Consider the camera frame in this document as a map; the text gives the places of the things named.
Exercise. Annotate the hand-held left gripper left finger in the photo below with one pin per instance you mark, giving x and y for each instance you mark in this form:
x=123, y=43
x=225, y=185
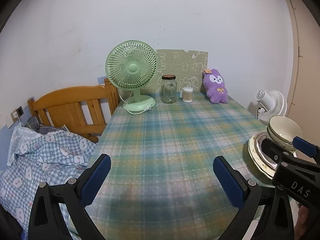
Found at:
x=98, y=177

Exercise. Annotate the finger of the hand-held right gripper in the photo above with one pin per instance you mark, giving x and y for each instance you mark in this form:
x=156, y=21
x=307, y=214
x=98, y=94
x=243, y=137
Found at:
x=271, y=152
x=306, y=146

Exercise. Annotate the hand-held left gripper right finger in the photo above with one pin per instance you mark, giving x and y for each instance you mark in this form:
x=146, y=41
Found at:
x=228, y=180

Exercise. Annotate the beige ceramic floral bowl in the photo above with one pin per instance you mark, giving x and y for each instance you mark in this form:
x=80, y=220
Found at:
x=269, y=133
x=276, y=144
x=285, y=127

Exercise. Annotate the round yellow-flower plate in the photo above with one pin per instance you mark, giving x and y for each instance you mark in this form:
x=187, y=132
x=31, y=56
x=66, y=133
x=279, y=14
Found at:
x=255, y=152

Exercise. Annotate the large scalloped yellow-flower plate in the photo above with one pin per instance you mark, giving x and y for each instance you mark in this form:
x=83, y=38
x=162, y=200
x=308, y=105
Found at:
x=250, y=151

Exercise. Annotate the person's right hand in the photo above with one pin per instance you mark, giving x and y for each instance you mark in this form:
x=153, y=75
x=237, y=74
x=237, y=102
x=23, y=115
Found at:
x=302, y=217

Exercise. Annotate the white clip fan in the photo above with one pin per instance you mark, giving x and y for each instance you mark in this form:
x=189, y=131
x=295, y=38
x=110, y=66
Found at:
x=273, y=105

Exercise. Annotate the blue checkered printed blanket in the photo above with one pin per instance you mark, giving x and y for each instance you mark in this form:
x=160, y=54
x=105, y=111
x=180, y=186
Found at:
x=37, y=160

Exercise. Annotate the grey plaid cloth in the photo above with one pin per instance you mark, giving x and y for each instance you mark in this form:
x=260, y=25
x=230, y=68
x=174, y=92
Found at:
x=37, y=125

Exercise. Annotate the purple plush bunny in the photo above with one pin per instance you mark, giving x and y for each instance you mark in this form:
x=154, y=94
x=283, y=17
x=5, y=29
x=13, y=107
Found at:
x=216, y=88

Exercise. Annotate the wooden headboard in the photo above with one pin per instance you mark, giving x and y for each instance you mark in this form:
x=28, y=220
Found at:
x=65, y=97

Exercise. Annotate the beige door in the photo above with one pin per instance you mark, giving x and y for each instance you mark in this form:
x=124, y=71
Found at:
x=305, y=55

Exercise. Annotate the cotton swab container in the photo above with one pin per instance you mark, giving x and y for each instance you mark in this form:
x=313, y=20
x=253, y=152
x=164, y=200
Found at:
x=187, y=95

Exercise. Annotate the glass jar with dark lid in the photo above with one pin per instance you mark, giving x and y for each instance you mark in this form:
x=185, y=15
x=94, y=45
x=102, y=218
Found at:
x=169, y=91

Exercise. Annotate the green desk fan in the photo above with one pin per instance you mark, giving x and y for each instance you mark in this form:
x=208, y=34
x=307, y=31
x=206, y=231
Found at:
x=131, y=67

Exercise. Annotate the dark wall switch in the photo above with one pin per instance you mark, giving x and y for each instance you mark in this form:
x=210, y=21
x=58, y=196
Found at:
x=19, y=111

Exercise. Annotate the white wall socket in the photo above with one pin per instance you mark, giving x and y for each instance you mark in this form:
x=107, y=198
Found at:
x=14, y=115

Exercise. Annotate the green printed wall mat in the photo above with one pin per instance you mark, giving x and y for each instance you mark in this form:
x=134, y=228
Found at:
x=182, y=62

